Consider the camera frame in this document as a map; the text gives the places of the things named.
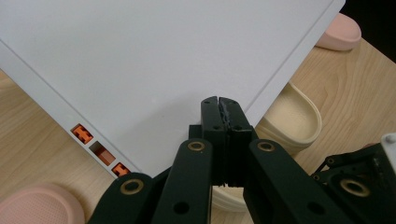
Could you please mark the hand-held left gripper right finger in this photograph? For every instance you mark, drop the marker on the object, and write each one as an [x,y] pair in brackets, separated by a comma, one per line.
[238,133]

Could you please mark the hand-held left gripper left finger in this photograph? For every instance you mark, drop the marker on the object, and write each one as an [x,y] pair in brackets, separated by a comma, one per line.
[213,124]

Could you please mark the beige slipper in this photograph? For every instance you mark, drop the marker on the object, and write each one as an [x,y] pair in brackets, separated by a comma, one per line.
[292,118]

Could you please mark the pink slipper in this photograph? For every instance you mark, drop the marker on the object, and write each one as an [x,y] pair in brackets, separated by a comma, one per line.
[40,205]
[339,34]

